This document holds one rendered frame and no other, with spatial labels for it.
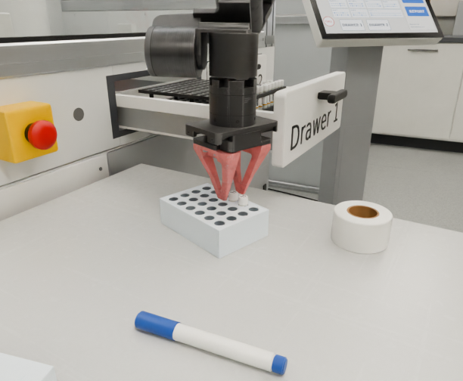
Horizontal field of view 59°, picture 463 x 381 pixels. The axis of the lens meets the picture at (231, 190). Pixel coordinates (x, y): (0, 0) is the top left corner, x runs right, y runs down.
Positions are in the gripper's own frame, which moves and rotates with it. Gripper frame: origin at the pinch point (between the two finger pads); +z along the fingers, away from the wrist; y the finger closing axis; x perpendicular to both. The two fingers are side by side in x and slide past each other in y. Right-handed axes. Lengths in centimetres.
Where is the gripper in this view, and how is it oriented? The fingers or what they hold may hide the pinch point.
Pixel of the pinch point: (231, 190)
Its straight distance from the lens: 53.9
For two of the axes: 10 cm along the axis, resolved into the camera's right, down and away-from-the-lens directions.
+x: 6.7, 2.9, -6.8
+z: -0.1, 9.2, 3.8
